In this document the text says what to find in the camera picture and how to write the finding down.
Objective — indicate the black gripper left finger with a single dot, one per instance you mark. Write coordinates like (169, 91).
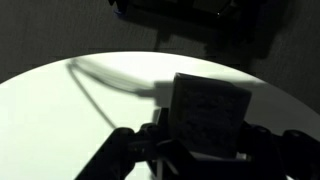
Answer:
(116, 156)

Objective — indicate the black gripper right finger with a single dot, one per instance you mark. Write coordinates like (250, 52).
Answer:
(286, 156)

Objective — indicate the purple spring clamp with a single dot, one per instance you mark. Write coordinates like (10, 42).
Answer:
(117, 11)

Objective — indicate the grey block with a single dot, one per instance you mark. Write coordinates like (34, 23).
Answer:
(208, 113)

